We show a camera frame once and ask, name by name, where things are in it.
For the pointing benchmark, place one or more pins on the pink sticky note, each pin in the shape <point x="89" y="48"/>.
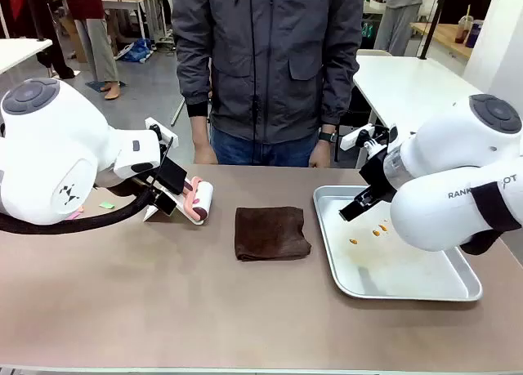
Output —
<point x="74" y="215"/>

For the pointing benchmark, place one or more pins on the metal baking tray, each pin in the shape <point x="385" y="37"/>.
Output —
<point x="392" y="269"/>

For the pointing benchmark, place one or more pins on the blue plastic bag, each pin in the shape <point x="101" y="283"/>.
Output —
<point x="137" y="50"/>

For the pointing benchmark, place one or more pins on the white lint roller stand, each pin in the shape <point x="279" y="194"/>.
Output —
<point x="184" y="215"/>

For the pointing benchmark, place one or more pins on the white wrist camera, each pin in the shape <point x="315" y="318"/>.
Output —
<point x="161" y="130"/>
<point x="354" y="137"/>

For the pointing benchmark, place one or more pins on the plastic drink cup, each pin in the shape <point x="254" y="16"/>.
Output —
<point x="465" y="28"/>

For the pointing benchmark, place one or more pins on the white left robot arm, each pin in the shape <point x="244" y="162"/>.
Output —
<point x="49" y="146"/>

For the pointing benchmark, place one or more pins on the green sticky note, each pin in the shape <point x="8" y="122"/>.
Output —
<point x="107" y="205"/>

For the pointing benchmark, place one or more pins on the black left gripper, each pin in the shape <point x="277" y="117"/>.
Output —
<point x="171" y="177"/>

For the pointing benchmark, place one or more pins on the person's right forearm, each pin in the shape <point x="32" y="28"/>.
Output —
<point x="200" y="128"/>

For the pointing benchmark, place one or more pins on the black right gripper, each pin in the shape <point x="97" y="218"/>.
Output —
<point x="379" y="172"/>

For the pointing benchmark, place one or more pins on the dark grey jacket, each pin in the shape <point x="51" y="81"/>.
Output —
<point x="265" y="56"/>

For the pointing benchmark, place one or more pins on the person's right hand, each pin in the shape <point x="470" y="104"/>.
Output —
<point x="204" y="154"/>

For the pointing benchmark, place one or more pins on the blue jeans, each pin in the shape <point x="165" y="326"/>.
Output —
<point x="261" y="152"/>

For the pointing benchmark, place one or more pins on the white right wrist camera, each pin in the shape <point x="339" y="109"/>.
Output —
<point x="354" y="137"/>

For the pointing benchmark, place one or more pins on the person's left hand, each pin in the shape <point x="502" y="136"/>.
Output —
<point x="318" y="156"/>

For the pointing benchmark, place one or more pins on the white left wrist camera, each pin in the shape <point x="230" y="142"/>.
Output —
<point x="161" y="130"/>

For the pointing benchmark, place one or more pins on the black stand pole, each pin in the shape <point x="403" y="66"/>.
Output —
<point x="432" y="19"/>

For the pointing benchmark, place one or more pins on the bystander in dark clothes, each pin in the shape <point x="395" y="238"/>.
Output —
<point x="49" y="44"/>

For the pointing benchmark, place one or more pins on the small white table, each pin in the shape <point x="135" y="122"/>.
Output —
<point x="20" y="54"/>

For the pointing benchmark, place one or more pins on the black wrist watch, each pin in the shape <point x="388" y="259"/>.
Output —
<point x="328" y="137"/>

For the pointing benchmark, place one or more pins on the black mount block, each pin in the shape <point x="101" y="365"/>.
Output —
<point x="165" y="205"/>

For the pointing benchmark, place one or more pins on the large white table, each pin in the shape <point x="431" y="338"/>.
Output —
<point x="404" y="89"/>

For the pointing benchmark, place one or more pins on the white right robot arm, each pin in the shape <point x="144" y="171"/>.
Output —
<point x="441" y="154"/>

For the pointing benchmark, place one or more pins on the bystander in grey clothes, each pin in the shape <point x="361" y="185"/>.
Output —
<point x="398" y="19"/>

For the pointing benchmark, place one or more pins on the brown cloth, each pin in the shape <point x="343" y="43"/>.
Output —
<point x="269" y="233"/>

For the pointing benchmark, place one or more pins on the purple bottle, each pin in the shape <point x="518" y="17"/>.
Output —
<point x="473" y="35"/>

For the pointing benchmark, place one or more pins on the wooden table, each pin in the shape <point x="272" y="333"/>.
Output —
<point x="447" y="38"/>

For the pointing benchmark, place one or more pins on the bystander in beige trousers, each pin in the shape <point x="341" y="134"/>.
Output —
<point x="100" y="44"/>

